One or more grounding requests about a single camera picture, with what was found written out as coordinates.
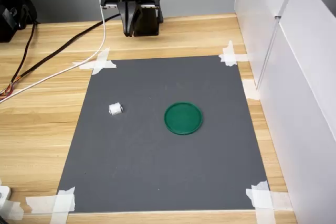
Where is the small white plastic terminal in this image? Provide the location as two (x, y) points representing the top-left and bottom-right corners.
(108, 101), (124, 116)

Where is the round green lid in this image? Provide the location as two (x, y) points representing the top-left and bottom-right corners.
(164, 101), (204, 136)

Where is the white tape cross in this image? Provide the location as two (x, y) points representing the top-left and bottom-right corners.
(245, 180), (293, 224)
(72, 47), (118, 76)
(25, 186), (77, 224)
(218, 40), (249, 67)

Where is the white partition panel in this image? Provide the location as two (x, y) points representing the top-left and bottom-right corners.
(257, 0), (336, 224)
(234, 0), (302, 89)

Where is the black equipment box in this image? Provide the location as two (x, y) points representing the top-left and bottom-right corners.
(0, 0), (39, 44)

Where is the white tape strip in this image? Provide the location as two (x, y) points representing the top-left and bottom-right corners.
(0, 199), (25, 221)
(241, 79), (261, 101)

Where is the dark grey mat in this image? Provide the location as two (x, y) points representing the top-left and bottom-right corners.
(56, 55), (271, 213)

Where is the white camera cable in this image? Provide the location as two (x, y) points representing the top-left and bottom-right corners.
(0, 0), (109, 104)

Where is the thick black braided cable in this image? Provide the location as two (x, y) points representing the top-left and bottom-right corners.
(9, 13), (123, 84)

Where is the thin black cable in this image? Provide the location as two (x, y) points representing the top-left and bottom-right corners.
(10, 22), (37, 83)

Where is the bundle of coloured wires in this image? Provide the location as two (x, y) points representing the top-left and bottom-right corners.
(0, 76), (19, 102)

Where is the small white bracket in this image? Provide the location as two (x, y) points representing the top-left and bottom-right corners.
(0, 185), (12, 209)

